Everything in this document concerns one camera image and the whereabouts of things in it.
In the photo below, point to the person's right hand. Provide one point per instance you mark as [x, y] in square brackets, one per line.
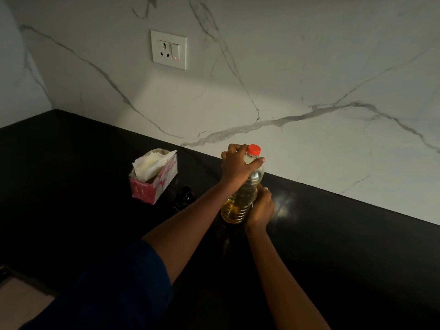
[261, 209]

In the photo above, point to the person's left hand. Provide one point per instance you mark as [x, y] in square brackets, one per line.
[237, 168]

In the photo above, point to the large clear plastic oil bottle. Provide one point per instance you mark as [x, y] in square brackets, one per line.
[242, 202]

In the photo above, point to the red bottle cap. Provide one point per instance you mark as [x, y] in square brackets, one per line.
[254, 149]

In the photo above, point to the black small bottle cap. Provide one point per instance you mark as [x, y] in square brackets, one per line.
[184, 199]

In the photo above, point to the person's right forearm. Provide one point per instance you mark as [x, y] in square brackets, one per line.
[285, 285]

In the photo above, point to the person's left forearm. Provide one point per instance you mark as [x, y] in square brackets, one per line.
[189, 230]

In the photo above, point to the black countertop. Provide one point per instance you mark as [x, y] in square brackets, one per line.
[68, 185]

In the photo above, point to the beige lower cabinet front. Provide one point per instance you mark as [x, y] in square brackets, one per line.
[20, 302]

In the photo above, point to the white tissues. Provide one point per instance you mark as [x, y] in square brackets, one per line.
[151, 164]

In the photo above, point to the pink tissue box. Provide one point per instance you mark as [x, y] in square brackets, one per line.
[147, 192]

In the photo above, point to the white wall socket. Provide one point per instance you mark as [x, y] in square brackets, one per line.
[168, 49]

